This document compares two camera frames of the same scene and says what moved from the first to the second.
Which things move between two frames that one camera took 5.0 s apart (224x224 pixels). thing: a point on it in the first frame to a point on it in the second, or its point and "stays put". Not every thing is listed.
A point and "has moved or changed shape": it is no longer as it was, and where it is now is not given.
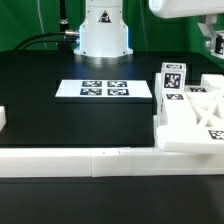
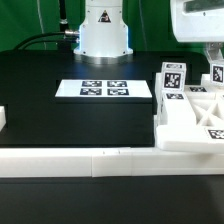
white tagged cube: [218, 49] has moved or changed shape
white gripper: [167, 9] to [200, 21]
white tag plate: [107, 88] stays put
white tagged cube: [173, 76] stays put
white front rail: [103, 162] stays put
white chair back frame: [190, 121] stays put
